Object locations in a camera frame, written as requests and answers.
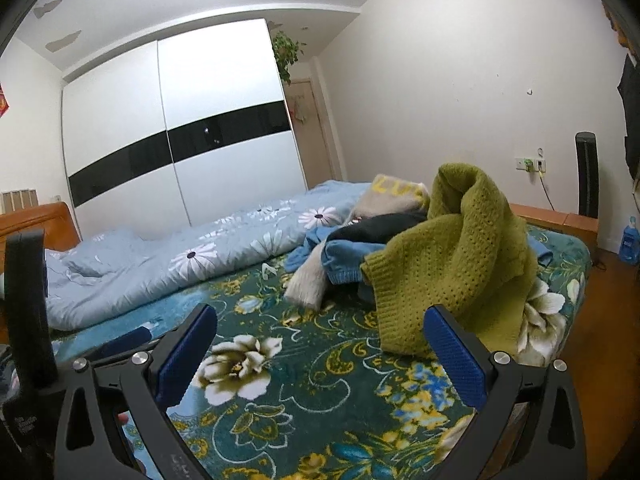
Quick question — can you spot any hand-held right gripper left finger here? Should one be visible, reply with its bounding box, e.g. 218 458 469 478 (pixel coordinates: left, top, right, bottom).
54 302 219 480

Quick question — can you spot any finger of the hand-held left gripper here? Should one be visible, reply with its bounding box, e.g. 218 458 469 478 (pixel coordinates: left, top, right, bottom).
50 326 157 367

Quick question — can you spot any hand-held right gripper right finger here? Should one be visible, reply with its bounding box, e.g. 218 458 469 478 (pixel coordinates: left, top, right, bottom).
422 304 588 480

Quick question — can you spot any green knitted sweater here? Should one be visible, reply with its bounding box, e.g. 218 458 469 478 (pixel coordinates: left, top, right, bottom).
361 162 540 357

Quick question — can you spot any pile of mixed clothes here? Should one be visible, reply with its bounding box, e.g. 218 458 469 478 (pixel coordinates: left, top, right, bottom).
286 227 555 286

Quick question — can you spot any wooden bed headboard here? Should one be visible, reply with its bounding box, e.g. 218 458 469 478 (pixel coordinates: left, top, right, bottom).
0 201 82 261

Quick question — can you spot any light blue floral quilt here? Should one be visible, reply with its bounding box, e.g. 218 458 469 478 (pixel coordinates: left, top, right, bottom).
44 179 381 331

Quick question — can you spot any light grey fuzzy garment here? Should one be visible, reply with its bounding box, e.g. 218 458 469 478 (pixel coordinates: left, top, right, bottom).
283 245 332 311

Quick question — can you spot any black garment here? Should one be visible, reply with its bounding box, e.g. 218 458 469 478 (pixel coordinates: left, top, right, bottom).
326 212 428 247

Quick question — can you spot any wooden bed footboard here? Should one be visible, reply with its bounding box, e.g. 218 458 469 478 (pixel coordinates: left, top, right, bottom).
509 202 600 266

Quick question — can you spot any beige sweater with yellow print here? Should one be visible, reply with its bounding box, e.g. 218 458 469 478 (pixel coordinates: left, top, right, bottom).
345 174 432 223

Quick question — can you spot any blue liquid bottle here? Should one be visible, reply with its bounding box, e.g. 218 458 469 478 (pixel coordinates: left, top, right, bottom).
619 216 640 262

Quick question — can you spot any white wardrobe with black stripe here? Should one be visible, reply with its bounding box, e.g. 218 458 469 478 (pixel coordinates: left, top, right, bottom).
60 18 310 240

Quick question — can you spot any black tower fan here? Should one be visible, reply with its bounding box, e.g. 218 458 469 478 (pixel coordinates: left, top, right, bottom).
575 132 600 220

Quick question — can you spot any wooden door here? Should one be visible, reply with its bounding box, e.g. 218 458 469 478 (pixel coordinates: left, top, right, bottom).
289 79 337 191

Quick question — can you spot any dark hanging clothing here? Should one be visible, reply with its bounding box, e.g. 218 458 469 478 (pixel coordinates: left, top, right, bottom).
616 52 640 181

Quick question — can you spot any green potted plant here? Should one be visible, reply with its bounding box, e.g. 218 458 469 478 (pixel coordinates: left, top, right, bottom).
271 30 307 86

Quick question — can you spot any white ribbed wall panel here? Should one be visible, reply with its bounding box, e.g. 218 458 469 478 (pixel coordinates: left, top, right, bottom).
0 189 40 215

